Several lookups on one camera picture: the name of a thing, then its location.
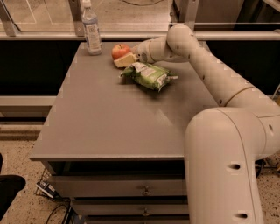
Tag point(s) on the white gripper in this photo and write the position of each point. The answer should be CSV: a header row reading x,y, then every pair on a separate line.
x,y
143,52

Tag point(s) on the red apple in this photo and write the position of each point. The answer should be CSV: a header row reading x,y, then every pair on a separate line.
x,y
119,50

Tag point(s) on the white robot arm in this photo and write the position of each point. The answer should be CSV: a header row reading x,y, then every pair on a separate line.
x,y
222,143

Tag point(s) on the blue plastic water bottle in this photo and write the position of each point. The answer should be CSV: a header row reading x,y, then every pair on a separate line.
x,y
91,27

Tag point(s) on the green chip bag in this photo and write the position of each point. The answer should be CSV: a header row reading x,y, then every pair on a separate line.
x,y
148,75

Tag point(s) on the metal railing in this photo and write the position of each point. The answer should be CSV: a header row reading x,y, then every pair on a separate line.
x,y
141,19

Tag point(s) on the grey drawer cabinet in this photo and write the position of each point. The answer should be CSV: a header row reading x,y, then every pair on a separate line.
x,y
104,124

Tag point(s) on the top grey drawer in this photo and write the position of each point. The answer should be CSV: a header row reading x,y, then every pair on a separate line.
x,y
119,185

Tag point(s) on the grey drawer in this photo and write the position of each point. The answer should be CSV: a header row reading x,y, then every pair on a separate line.
x,y
144,207
119,185

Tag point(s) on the blue power strip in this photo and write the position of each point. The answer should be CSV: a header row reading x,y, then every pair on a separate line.
x,y
46,188

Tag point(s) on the middle grey drawer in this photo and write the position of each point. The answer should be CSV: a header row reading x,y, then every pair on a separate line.
x,y
144,207

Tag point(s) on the black chair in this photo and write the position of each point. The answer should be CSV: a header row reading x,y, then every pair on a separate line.
x,y
10,185

